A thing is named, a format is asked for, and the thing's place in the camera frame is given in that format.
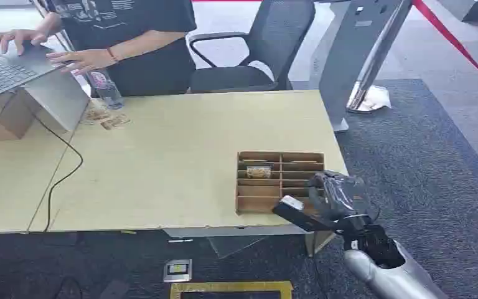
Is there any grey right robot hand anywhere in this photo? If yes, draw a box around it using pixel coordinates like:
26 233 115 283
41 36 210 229
307 171 373 225

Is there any wooden card box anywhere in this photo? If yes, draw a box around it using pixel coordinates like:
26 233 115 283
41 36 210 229
235 151 326 216

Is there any printed card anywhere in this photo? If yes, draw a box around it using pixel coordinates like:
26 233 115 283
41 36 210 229
100 115 132 131
80 106 112 125
246 166 273 179

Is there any grey kiosk stand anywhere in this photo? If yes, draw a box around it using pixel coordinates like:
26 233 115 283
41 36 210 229
308 0 414 133

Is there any black office chair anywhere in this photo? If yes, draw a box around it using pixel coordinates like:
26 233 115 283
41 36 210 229
187 0 317 94

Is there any small silver framed card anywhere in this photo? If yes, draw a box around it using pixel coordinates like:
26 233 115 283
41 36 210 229
162 259 193 283

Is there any red barrier belt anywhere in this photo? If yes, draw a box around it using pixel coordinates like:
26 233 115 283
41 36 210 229
411 0 478 92

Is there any person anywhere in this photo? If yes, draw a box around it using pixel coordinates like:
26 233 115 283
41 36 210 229
0 0 199 97

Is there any clear plastic bottle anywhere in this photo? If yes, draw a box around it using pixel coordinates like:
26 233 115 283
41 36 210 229
86 69 124 111

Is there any person's left hand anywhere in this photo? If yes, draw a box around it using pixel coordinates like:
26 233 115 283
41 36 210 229
45 49 118 76

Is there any person's hand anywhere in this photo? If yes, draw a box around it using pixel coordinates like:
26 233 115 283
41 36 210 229
0 29 49 56
45 49 118 76

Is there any grey laptop stand panel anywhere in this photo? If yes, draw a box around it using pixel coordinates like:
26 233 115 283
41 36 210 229
23 70 91 133

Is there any brown cardboard box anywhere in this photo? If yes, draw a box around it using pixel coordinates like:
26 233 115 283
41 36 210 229
0 87 44 143

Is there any grey laptop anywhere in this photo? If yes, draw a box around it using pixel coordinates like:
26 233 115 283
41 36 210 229
0 40 72 101

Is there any person's right hand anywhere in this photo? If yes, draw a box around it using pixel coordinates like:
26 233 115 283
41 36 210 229
0 29 49 56

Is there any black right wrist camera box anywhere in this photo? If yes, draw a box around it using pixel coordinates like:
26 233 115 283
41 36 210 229
271 195 341 233

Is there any yellow tape frame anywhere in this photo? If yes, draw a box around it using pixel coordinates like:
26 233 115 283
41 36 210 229
169 281 294 299

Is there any black cable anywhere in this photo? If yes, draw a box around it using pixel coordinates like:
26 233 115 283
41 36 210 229
35 117 85 233

